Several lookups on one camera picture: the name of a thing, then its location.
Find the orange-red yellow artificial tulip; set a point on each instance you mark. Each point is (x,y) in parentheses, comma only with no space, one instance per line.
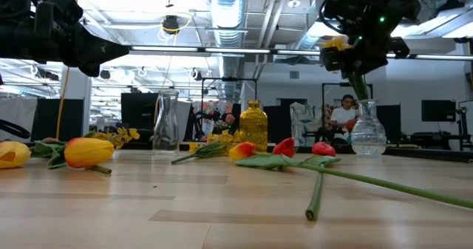
(242,151)

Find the black table edge frame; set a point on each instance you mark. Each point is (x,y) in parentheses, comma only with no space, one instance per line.
(425,154)

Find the dark partition panel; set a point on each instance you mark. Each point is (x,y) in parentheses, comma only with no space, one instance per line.
(55,117)

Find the silver ventilation duct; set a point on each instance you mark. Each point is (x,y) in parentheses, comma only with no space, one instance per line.
(227,9)

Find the yellow-orange artificial tulip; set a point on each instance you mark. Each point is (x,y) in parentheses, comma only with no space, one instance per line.
(88,152)

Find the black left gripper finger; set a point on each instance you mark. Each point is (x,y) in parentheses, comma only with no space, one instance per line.
(99,51)

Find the white plastic bag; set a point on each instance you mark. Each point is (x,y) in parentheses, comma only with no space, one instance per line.
(301,121)

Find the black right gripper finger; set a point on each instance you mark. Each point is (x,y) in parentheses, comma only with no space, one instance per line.
(351,71)
(374,66)

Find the rig light bar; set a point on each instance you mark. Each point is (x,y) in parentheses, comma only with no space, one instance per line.
(236,50)

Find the textured clear glass vase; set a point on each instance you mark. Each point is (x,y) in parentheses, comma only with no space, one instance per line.
(368,138)

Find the black background rig frame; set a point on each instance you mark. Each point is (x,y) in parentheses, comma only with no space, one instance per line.
(323,94)
(229,79)

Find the amber yellow glass vase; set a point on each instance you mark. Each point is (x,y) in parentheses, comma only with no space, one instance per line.
(254,127)

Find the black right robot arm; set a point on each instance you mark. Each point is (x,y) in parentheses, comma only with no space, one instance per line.
(369,5)

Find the tall clear glass vase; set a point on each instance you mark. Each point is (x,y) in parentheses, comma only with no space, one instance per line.
(166,131)

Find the person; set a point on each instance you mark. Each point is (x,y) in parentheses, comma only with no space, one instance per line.
(343,116)

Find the black monitor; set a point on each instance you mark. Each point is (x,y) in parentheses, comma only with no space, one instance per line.
(138,110)
(438,110)

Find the black ceiling camera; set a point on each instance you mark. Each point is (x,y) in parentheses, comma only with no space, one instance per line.
(170,23)

